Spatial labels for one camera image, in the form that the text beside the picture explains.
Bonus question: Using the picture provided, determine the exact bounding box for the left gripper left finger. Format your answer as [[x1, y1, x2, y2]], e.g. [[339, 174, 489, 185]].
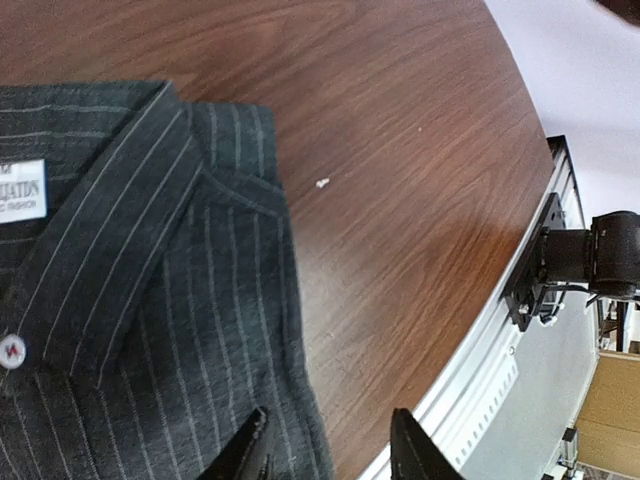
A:
[[197, 407, 270, 480]]

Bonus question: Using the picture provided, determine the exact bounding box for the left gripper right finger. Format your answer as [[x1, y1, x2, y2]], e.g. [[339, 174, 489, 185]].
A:
[[390, 408, 463, 480]]

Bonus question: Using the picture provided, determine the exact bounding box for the dark grey pinstriped shirt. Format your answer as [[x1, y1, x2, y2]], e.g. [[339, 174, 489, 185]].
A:
[[1, 81, 334, 479]]

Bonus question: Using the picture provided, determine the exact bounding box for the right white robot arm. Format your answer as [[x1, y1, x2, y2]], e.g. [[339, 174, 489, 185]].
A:
[[589, 211, 639, 301]]

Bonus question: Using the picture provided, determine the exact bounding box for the front aluminium rail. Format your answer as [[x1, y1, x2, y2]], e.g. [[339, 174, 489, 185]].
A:
[[357, 134, 589, 480]]

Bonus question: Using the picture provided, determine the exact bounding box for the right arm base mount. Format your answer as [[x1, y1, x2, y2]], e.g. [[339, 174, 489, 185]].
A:
[[502, 193, 592, 333]]

